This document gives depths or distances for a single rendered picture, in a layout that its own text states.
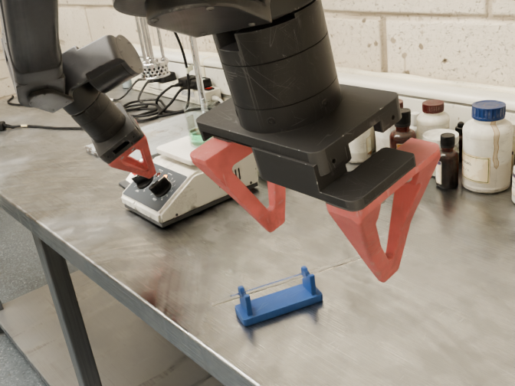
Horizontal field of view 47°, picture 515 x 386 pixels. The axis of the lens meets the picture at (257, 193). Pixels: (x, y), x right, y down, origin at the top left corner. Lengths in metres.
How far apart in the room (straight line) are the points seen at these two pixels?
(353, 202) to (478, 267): 0.51
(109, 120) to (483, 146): 0.54
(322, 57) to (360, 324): 0.42
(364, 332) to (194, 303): 0.21
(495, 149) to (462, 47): 0.26
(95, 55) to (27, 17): 0.16
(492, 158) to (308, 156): 0.68
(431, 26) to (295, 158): 0.89
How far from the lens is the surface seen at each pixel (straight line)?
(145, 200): 0.97
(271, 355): 0.64
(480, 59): 1.12
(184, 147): 1.01
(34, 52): 0.71
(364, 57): 1.27
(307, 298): 0.70
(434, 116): 1.07
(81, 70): 0.80
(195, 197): 0.95
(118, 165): 0.89
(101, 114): 0.85
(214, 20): 0.24
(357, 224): 0.28
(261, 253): 0.82
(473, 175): 0.96
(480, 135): 0.93
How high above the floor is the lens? 1.16
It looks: 24 degrees down
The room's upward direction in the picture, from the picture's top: 8 degrees counter-clockwise
